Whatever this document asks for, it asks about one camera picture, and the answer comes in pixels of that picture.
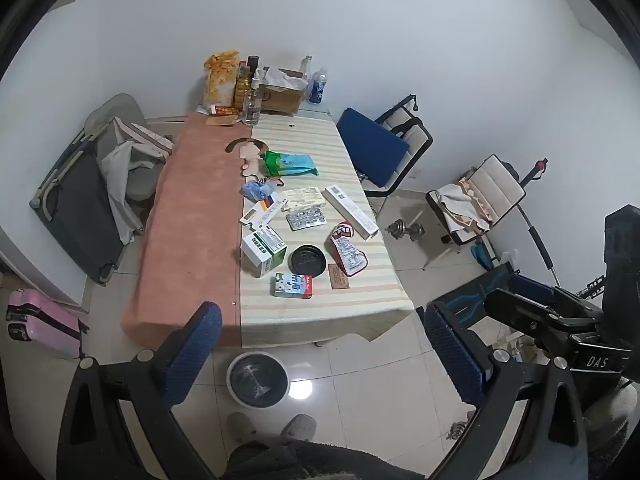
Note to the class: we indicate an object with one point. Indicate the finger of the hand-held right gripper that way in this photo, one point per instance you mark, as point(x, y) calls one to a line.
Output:
point(475, 300)
point(540, 305)

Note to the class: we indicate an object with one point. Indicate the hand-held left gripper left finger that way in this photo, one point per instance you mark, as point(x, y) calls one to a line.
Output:
point(194, 352)

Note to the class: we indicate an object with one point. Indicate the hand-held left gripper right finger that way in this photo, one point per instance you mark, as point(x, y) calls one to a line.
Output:
point(452, 357)

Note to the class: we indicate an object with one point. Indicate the white bin with black liner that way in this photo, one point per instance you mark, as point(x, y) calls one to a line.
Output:
point(257, 380)

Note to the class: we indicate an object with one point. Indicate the white striped medicine box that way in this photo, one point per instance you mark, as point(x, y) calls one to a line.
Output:
point(262, 212)

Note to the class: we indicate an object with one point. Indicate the white paper leaflet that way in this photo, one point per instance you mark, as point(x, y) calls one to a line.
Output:
point(302, 196)

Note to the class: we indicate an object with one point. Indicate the person's right forearm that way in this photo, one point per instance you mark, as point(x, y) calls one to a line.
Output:
point(607, 407)

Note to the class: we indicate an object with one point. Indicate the blue slipper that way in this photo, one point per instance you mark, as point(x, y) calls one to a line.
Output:
point(482, 256)

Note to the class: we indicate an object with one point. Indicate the black pole with red knob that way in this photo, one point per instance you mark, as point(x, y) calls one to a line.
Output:
point(537, 240)

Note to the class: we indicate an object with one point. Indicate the grey fuzzy slipper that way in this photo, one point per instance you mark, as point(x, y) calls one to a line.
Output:
point(299, 427)
point(242, 426)

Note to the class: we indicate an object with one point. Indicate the beige cloth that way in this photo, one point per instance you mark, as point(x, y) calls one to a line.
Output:
point(460, 205)

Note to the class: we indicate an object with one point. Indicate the metal dumbbell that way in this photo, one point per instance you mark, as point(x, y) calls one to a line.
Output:
point(406, 230)

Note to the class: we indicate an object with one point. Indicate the green and white box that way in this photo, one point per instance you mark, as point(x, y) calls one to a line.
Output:
point(262, 252)

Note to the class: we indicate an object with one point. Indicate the white padded chair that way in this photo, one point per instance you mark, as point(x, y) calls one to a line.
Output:
point(500, 180)

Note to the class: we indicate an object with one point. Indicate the printed blanket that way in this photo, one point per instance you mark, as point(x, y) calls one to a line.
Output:
point(195, 220)

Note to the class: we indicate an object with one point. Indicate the red and white packet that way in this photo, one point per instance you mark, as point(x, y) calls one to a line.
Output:
point(347, 252)

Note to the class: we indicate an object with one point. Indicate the small brown card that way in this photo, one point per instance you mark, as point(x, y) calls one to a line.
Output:
point(339, 276)

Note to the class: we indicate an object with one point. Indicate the black round lid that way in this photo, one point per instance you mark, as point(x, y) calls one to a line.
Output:
point(308, 260)

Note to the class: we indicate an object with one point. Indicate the long white box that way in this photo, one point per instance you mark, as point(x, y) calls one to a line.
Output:
point(350, 211)

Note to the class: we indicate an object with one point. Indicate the pink suitcase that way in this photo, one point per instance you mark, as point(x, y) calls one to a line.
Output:
point(42, 322)

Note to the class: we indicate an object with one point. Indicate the person's dark trousers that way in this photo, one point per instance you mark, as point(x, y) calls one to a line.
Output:
point(320, 462)

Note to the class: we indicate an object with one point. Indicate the blue plastic wrapper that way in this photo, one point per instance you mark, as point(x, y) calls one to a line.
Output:
point(257, 191)

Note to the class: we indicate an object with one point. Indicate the silver blister pack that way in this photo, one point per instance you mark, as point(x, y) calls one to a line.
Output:
point(306, 219)

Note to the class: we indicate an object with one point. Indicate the blue cushion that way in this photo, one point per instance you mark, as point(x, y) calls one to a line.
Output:
point(372, 145)

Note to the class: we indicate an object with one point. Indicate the grey folding bed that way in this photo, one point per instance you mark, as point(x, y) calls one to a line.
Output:
point(82, 200)

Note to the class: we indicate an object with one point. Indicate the white cloth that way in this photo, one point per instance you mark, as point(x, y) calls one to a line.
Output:
point(120, 165)

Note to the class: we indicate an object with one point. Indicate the green and blue bag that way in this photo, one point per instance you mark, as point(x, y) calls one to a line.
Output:
point(290, 164)

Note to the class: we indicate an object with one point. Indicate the tan paper envelope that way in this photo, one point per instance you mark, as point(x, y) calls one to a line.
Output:
point(221, 120)

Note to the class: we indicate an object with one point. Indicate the red and orange box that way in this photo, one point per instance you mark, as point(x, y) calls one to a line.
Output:
point(225, 110)

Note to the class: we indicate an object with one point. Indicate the clear glass bottle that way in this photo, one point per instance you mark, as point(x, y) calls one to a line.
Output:
point(252, 105)

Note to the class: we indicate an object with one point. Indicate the blue label water bottle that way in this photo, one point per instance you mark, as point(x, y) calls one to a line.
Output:
point(317, 87)

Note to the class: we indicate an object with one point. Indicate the amber glass bottle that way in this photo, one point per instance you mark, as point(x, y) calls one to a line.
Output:
point(242, 90)

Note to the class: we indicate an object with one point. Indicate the cardboard box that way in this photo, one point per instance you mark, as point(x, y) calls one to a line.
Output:
point(282, 97)

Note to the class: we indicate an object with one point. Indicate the slim clear bottle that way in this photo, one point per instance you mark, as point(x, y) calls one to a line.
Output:
point(306, 66)

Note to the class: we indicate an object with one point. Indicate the white tissue paper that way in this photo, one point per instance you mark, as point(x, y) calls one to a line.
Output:
point(280, 76)

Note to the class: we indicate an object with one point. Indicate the black capped dark bottle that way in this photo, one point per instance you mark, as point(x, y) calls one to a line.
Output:
point(253, 65)

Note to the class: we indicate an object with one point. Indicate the black frame chair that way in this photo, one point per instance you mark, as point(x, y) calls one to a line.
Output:
point(412, 132)

